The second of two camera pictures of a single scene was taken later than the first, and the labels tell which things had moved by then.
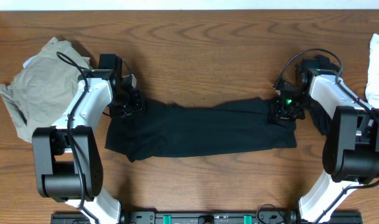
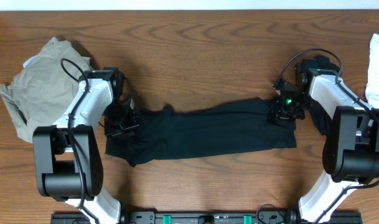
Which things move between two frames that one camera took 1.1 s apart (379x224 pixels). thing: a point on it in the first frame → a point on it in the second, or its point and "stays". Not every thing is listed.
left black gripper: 131,104 → 121,125
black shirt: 165,129 stays
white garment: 376,91 stays
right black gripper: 279,114 stays
